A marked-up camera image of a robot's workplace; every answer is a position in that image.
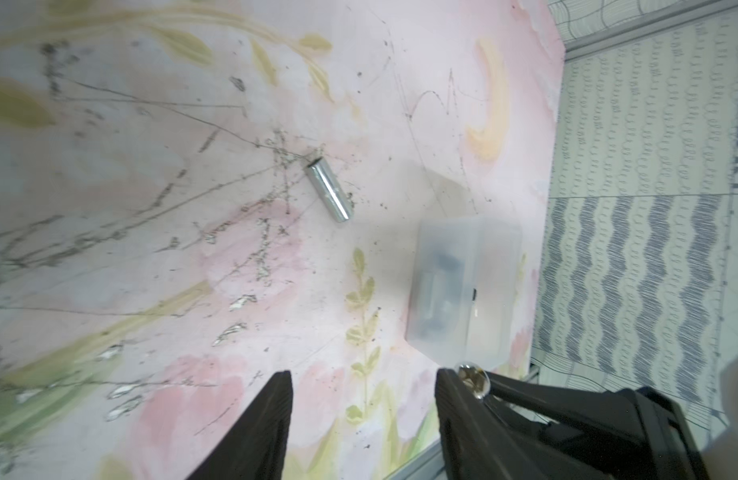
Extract long chrome socket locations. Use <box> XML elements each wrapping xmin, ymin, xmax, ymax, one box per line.
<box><xmin>305</xmin><ymin>157</ymin><xmax>353</xmax><ymax>223</ymax></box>

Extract clear plastic storage box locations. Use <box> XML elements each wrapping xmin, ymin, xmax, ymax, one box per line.
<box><xmin>405</xmin><ymin>215</ymin><xmax>522</xmax><ymax>370</ymax></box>

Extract short chrome socket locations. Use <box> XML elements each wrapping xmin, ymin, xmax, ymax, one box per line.
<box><xmin>456</xmin><ymin>362</ymin><xmax>491</xmax><ymax>400</ymax></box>

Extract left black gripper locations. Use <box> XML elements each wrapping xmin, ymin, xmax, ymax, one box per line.
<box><xmin>435</xmin><ymin>369</ymin><xmax>708</xmax><ymax>479</ymax></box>

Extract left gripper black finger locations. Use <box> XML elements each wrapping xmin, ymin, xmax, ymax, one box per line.
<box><xmin>189</xmin><ymin>371</ymin><xmax>293</xmax><ymax>479</ymax></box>

